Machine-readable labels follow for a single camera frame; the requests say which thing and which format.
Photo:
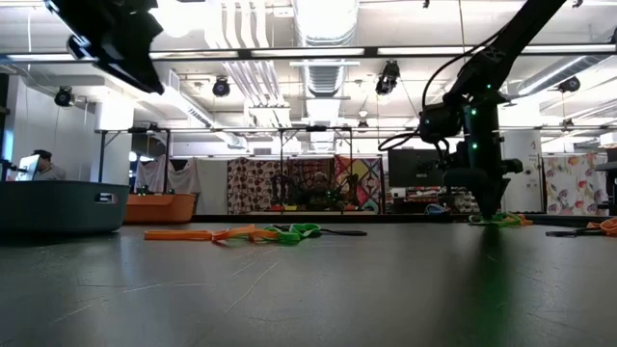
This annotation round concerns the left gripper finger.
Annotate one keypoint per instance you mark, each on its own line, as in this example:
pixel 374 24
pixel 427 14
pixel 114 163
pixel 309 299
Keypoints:
pixel 72 48
pixel 91 47

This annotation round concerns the black rubber band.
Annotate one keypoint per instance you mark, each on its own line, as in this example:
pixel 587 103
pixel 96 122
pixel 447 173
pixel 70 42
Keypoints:
pixel 354 233
pixel 559 234

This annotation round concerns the slate blue plastic basket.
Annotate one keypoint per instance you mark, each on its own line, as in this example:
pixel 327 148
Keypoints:
pixel 58 207

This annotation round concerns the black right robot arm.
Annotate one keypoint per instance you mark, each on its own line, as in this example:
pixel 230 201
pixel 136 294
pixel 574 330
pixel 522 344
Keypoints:
pixel 511 43

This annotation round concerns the background black robot arm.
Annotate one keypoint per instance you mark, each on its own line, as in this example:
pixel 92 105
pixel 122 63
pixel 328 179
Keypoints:
pixel 351 185
pixel 279 185

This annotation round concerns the blue background object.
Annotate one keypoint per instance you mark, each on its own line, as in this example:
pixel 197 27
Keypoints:
pixel 436 209

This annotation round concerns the white pillar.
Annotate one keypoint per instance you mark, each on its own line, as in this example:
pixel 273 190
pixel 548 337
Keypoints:
pixel 530 164

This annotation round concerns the storage shelf with goods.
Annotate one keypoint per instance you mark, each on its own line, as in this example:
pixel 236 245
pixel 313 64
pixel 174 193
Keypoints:
pixel 419 200

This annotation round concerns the floral curtain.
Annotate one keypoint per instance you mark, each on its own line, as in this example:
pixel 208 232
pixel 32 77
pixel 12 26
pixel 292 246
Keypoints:
pixel 573 178

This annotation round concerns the colourful quilt cloth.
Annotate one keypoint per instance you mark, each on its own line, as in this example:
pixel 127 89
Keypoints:
pixel 364 176

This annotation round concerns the person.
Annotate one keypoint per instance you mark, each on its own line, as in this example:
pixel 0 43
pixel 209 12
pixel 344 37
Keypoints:
pixel 320 183
pixel 48 171

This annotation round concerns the computer monitor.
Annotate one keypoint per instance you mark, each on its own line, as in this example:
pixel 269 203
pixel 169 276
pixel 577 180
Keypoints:
pixel 28 168

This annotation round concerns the black overhead light bar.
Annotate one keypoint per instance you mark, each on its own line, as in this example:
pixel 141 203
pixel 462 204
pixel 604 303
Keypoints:
pixel 243 53

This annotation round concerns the white cloth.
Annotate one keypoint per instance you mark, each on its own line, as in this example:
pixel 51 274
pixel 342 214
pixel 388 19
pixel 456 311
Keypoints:
pixel 185 180

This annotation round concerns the orange plastic basket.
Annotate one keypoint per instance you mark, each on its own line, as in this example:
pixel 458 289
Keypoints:
pixel 159 208

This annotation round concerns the dark red patterned cloth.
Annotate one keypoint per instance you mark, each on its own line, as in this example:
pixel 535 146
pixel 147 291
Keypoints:
pixel 301 166

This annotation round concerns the brown circle-patterned cloth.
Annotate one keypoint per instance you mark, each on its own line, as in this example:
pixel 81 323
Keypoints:
pixel 250 185

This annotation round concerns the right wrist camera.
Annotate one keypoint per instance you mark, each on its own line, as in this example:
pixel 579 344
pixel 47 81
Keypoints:
pixel 441 123

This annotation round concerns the black metal table frame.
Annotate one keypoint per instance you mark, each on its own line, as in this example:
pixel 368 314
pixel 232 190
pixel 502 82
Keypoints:
pixel 410 218

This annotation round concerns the black wall screen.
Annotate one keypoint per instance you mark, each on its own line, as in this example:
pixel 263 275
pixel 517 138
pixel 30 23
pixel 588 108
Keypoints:
pixel 410 168

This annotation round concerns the black background station frame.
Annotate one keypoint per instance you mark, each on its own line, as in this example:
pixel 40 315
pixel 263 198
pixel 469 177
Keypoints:
pixel 101 159
pixel 281 164

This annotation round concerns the silver ventilation duct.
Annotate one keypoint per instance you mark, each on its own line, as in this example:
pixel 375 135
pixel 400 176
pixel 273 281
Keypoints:
pixel 325 77

